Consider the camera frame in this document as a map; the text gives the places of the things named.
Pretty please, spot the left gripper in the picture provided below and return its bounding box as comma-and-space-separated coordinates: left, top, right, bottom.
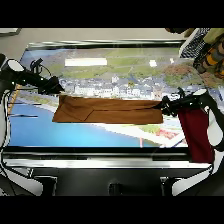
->
38, 75, 65, 95

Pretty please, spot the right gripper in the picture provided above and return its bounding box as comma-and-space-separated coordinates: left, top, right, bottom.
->
160, 95, 180, 117

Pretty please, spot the brown garment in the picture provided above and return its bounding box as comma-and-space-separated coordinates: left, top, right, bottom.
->
52, 94, 165, 125

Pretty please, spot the red garment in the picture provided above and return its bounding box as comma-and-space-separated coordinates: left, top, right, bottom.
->
177, 107, 216, 164

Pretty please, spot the yellow striped garment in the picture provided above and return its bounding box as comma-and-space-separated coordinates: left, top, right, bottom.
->
194, 35, 224, 80

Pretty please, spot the checked garment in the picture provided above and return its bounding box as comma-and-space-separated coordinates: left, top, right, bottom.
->
179, 29, 209, 60

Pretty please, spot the dark garment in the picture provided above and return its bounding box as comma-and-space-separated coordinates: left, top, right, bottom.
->
164, 28, 194, 35

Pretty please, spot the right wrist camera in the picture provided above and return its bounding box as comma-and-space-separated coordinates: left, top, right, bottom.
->
176, 87, 186, 100

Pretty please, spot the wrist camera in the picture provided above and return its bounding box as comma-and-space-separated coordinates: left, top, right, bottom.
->
176, 87, 186, 100
29, 58, 45, 75

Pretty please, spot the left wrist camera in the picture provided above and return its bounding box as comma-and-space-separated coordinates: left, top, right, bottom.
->
29, 58, 45, 75

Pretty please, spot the silver frame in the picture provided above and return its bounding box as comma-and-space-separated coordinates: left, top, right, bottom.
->
0, 151, 224, 197

